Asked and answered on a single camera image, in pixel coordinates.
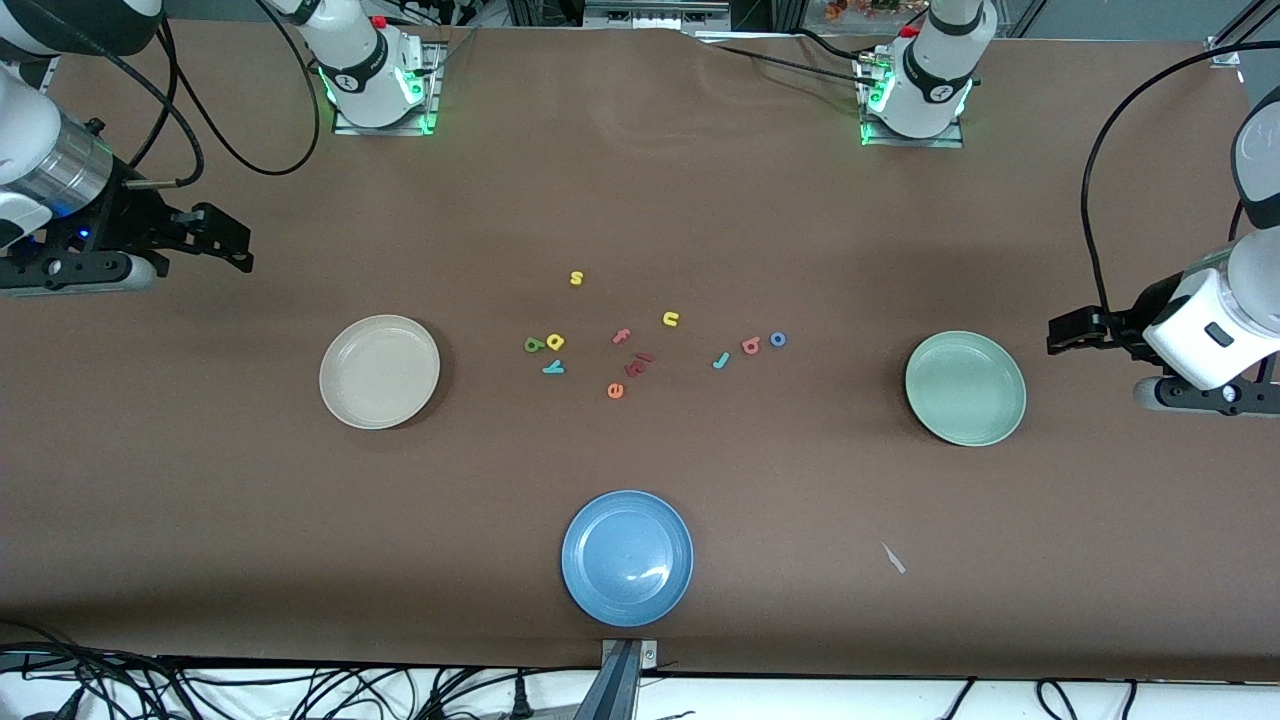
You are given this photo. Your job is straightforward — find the green plate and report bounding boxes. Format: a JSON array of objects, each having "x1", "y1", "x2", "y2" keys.
[{"x1": 904, "y1": 330, "x2": 1028, "y2": 447}]

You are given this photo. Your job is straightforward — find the tangled black cables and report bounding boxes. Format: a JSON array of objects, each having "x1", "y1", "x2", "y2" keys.
[{"x1": 0, "y1": 620, "x2": 601, "y2": 720}]

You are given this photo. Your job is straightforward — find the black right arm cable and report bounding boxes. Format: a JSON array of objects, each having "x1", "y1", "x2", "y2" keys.
[{"x1": 60, "y1": 0, "x2": 323, "y2": 191}]

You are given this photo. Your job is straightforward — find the black cable on table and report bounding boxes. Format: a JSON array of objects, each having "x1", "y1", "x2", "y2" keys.
[{"x1": 712, "y1": 44, "x2": 886, "y2": 89}]

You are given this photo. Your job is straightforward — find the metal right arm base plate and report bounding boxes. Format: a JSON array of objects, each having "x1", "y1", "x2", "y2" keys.
[{"x1": 332, "y1": 44, "x2": 446, "y2": 137}]

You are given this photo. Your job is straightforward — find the aluminium frame rack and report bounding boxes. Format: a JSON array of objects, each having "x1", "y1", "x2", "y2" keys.
[{"x1": 505, "y1": 0, "x2": 801, "y2": 33}]

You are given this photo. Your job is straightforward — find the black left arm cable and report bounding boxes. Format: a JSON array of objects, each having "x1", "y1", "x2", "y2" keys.
[{"x1": 1080, "y1": 40, "x2": 1280, "y2": 316}]

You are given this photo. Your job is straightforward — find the blue plate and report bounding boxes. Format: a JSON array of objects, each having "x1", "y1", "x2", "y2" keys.
[{"x1": 561, "y1": 489, "x2": 695, "y2": 629}]

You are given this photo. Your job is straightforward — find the brown table cover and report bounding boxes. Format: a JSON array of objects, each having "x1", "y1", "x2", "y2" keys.
[{"x1": 0, "y1": 18, "x2": 1280, "y2": 683}]

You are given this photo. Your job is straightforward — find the beige brown plate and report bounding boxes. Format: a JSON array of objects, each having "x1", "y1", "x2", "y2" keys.
[{"x1": 319, "y1": 315, "x2": 441, "y2": 431}]

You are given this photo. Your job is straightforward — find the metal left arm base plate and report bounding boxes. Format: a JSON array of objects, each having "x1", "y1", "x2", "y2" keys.
[{"x1": 857, "y1": 55, "x2": 967, "y2": 150}]

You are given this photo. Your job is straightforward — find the aluminium corner frame profile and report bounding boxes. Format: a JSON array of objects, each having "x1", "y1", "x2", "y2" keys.
[{"x1": 1205, "y1": 0, "x2": 1280, "y2": 69}]

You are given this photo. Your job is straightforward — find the grey metal camera mount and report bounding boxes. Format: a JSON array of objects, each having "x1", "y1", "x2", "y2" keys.
[{"x1": 600, "y1": 638, "x2": 659, "y2": 720}]

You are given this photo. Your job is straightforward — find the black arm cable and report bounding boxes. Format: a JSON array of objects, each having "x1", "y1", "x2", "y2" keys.
[
  {"x1": 60, "y1": 0, "x2": 323, "y2": 191},
  {"x1": 1080, "y1": 40, "x2": 1280, "y2": 316}
]

